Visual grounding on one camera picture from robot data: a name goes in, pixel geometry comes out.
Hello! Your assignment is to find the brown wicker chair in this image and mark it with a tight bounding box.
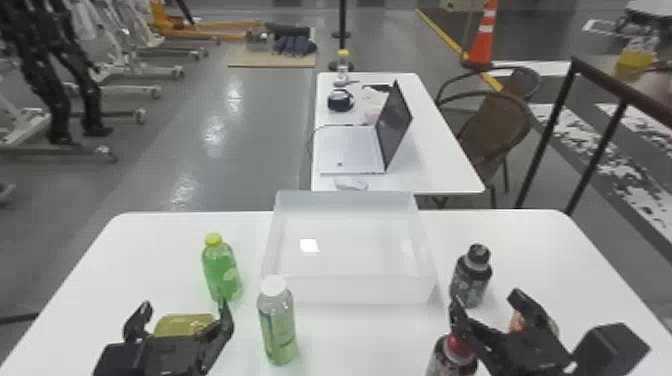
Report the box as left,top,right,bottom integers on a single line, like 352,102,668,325
431,89,537,210
433,64,544,108

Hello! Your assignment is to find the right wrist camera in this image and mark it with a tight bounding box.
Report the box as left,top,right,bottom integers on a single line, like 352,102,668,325
571,322,652,376

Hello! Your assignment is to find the yellow pallet jack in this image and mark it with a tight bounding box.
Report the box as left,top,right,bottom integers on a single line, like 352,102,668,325
148,0,265,44

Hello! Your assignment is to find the clear bottle yellow cap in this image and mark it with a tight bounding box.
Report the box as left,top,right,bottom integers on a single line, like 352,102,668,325
334,48,353,88

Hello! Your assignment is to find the white computer mouse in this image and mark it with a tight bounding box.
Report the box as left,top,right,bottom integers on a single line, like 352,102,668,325
333,176,370,192

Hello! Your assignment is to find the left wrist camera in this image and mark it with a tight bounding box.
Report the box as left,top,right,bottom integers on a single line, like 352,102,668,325
92,342,148,376

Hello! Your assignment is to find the green bottle yellow cap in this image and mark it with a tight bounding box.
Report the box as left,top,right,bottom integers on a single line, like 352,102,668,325
201,232,244,304

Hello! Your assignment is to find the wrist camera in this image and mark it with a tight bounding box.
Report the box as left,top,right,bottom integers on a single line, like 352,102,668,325
92,342,148,376
571,322,652,376

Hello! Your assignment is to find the black bottle red band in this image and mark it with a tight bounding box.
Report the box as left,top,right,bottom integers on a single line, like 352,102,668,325
425,332,479,376

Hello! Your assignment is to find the white side table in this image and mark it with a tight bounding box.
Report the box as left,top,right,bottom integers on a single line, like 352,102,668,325
310,71,487,210

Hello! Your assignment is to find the olive green packet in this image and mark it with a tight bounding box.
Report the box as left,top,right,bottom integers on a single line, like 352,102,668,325
153,313,217,339

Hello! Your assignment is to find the clear box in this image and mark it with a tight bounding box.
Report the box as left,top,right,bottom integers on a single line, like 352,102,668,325
260,189,439,306

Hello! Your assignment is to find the yellow container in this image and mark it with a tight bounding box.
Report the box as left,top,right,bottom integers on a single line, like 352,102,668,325
613,49,659,83

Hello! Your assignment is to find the silver laptop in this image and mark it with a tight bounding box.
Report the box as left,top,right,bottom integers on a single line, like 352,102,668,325
316,79,415,177

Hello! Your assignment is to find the dark side table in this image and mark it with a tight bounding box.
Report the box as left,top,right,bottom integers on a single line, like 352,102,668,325
513,54,672,217

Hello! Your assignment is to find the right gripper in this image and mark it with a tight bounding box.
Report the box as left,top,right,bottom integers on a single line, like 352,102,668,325
448,287,576,376

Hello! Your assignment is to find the orange traffic cone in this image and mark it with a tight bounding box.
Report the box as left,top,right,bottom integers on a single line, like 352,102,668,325
460,0,500,71

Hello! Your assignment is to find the black post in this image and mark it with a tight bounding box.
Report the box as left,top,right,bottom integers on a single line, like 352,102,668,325
327,0,356,74

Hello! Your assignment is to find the pale green bottle white cap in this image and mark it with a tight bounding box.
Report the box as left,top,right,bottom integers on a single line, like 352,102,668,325
256,274,299,367

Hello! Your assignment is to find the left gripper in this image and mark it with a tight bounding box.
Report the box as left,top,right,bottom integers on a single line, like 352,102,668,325
122,299,235,376

